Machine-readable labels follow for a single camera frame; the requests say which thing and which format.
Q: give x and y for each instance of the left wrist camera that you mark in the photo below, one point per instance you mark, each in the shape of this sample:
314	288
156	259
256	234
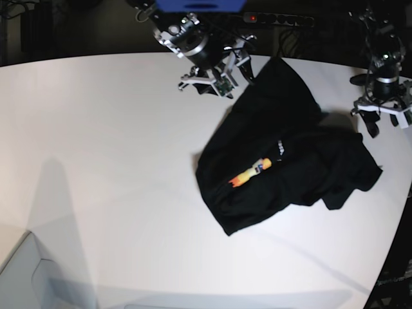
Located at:
404	119

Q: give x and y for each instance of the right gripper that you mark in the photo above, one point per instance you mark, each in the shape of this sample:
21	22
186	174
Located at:
212	60

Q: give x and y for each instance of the black printed t-shirt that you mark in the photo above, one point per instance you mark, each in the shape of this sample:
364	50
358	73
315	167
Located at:
277	148

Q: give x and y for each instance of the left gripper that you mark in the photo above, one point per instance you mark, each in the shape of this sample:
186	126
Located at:
381	95

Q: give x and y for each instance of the white bin at table corner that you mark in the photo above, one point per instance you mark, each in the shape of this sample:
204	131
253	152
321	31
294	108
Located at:
30	280

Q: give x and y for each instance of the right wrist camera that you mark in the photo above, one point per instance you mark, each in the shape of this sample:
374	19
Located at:
223	88

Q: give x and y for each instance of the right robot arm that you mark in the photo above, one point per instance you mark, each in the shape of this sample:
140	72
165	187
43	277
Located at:
204	33

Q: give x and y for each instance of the black power strip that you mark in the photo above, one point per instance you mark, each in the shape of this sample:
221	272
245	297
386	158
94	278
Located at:
270	20

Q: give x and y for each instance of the blue plastic box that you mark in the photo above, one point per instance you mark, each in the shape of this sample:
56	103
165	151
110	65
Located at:
201	5

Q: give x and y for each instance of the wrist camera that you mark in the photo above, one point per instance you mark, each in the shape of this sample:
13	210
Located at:
404	119
223	88

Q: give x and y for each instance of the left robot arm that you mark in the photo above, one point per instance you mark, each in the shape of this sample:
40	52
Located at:
386	50

